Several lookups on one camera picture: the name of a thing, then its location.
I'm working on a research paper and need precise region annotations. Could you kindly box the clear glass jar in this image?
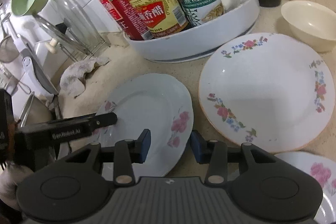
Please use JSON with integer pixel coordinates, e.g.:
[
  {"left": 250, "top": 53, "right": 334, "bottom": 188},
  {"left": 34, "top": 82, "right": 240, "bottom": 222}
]
[{"left": 33, "top": 0, "right": 110, "bottom": 61}]

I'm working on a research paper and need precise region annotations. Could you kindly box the large floral plate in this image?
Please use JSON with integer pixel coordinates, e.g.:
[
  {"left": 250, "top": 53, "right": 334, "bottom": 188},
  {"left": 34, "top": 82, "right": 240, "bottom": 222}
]
[{"left": 198, "top": 33, "right": 335, "bottom": 153}]

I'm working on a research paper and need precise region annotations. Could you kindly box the crumpled white rag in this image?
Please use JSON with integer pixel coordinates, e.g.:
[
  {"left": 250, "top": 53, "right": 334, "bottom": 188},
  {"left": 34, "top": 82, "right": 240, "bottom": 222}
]
[{"left": 60, "top": 56, "right": 110, "bottom": 97}]

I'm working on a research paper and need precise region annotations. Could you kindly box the cream bowl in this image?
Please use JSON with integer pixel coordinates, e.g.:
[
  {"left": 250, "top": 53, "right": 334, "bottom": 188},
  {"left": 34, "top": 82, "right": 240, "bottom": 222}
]
[{"left": 281, "top": 0, "right": 335, "bottom": 53}]

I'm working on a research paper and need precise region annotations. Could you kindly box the pink flower white plate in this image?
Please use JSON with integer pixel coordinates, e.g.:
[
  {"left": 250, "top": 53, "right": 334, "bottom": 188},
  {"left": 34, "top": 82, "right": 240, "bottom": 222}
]
[{"left": 88, "top": 73, "right": 194, "bottom": 178}]

